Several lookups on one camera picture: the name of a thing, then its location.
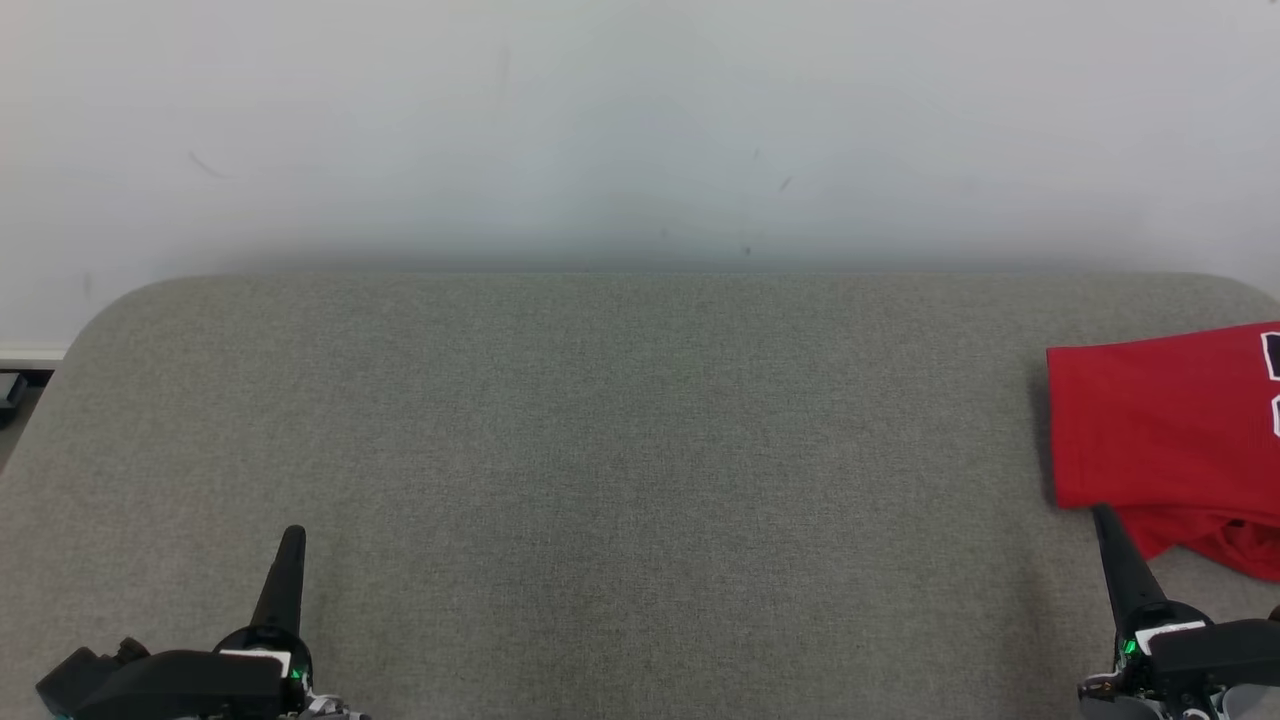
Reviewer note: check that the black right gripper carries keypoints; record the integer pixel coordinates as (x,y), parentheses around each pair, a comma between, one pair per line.
(1190,655)

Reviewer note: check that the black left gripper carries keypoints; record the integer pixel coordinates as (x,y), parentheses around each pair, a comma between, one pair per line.
(200,685)

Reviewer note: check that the red shorts white hem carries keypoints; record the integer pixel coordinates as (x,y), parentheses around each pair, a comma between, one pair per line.
(1230,545)

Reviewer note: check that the red shirt white sleeves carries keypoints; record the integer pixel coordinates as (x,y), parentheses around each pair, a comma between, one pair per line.
(1150,420)

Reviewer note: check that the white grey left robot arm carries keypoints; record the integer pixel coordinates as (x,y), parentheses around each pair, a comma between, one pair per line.
(330,710)

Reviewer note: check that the grey wheeled base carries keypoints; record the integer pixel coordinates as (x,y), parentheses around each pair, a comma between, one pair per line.
(10,395)

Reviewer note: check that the white baseboard strip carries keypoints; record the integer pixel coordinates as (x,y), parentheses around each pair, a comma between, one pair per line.
(30,358)

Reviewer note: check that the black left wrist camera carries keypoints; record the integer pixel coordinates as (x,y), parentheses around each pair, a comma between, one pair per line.
(75,680)

